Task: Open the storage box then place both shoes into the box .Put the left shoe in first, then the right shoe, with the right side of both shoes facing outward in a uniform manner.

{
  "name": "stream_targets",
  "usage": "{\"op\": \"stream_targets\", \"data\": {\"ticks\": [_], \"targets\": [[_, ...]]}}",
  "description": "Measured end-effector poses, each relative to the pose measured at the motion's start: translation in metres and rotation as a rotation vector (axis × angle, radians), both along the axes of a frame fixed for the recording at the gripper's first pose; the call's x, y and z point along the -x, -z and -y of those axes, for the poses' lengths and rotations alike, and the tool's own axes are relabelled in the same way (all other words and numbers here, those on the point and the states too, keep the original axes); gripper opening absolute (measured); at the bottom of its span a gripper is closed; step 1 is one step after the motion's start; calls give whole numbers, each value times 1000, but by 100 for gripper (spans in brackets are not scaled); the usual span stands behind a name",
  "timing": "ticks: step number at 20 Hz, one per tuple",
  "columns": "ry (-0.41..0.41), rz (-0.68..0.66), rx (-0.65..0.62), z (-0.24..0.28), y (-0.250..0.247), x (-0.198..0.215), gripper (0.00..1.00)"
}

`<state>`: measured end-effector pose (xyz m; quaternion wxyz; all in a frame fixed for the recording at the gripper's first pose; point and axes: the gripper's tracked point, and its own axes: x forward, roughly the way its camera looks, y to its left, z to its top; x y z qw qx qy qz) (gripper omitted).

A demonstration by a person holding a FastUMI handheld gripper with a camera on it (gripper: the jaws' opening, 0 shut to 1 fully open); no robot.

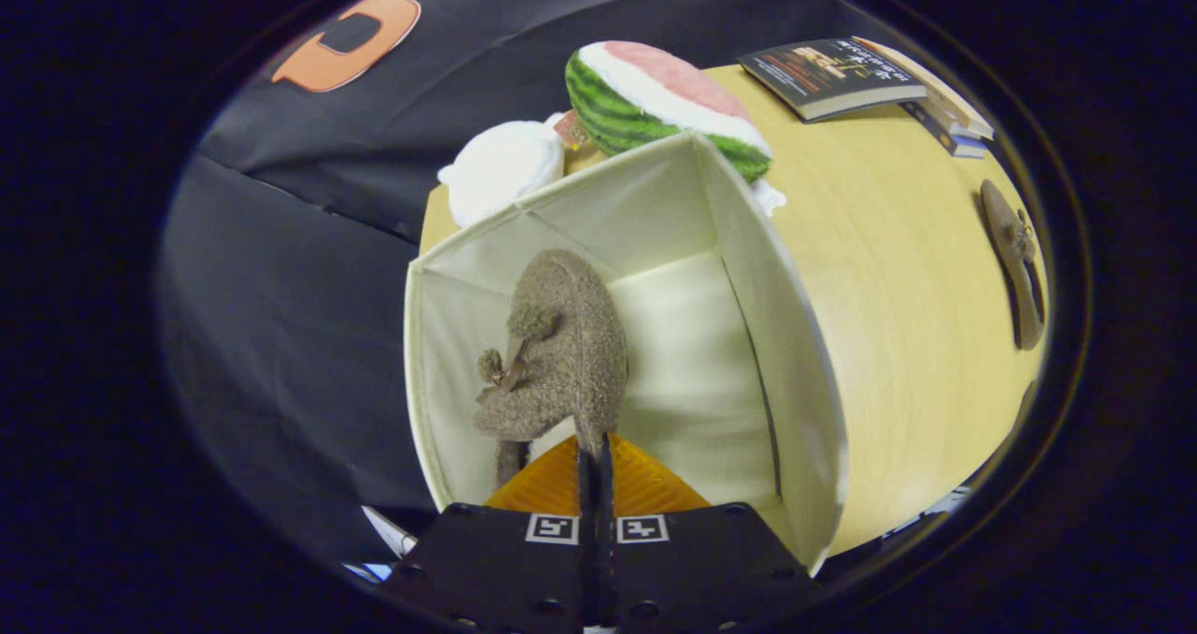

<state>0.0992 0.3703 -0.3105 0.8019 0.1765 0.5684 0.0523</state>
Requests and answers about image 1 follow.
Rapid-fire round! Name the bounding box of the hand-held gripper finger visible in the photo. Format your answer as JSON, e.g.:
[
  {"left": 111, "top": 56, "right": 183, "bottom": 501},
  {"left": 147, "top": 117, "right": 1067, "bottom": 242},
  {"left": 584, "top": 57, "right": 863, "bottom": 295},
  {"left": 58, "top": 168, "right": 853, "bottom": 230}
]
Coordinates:
[
  {"left": 598, "top": 433, "right": 824, "bottom": 634},
  {"left": 385, "top": 438, "right": 599, "bottom": 634}
]

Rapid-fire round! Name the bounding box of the brown fuzzy shoe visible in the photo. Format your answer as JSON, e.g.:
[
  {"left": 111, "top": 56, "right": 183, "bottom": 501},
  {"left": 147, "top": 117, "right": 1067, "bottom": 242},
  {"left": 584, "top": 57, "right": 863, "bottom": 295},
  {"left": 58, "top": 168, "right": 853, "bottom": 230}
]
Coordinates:
[
  {"left": 472, "top": 249, "right": 629, "bottom": 490},
  {"left": 979, "top": 179, "right": 1046, "bottom": 353}
]

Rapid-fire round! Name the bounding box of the grey fabric storage box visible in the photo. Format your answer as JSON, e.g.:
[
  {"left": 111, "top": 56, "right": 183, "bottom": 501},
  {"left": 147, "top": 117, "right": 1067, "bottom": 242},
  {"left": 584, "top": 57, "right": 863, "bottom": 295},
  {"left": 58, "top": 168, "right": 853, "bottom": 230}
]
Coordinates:
[{"left": 404, "top": 131, "right": 850, "bottom": 577}]

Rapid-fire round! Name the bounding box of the white plush toy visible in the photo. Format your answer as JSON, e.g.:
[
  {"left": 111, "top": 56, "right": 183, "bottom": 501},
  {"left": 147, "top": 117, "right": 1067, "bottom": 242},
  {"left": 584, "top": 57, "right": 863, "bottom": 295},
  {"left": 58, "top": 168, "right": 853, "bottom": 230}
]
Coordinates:
[{"left": 438, "top": 115, "right": 595, "bottom": 228}]

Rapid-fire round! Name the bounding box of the black backdrop cloth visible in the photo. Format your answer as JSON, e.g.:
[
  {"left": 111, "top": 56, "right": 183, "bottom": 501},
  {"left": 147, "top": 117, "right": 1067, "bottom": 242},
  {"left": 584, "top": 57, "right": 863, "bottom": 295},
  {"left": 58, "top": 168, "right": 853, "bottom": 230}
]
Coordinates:
[{"left": 159, "top": 0, "right": 880, "bottom": 569}]

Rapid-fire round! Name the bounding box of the watermelon slice plush toy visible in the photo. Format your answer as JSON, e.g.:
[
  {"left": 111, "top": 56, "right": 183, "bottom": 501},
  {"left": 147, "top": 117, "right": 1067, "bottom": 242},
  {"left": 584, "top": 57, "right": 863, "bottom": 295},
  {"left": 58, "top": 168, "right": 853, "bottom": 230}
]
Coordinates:
[{"left": 564, "top": 40, "right": 786, "bottom": 216}]

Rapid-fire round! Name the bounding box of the black cover book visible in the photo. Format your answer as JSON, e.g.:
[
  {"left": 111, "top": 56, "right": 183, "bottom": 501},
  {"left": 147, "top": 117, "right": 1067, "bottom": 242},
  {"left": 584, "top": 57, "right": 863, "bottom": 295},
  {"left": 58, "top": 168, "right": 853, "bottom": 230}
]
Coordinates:
[{"left": 737, "top": 37, "right": 929, "bottom": 122}]

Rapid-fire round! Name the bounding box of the blue cover book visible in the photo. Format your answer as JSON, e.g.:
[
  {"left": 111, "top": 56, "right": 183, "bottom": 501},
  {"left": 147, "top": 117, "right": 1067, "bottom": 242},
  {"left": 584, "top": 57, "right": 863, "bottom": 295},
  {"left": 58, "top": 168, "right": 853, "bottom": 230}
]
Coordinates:
[{"left": 900, "top": 101, "right": 988, "bottom": 160}]

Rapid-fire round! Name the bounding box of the beige cover book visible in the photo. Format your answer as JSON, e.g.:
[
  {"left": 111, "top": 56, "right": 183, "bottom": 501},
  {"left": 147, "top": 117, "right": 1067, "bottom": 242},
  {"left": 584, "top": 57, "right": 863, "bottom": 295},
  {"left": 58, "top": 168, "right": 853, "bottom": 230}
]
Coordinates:
[{"left": 856, "top": 37, "right": 995, "bottom": 141}]

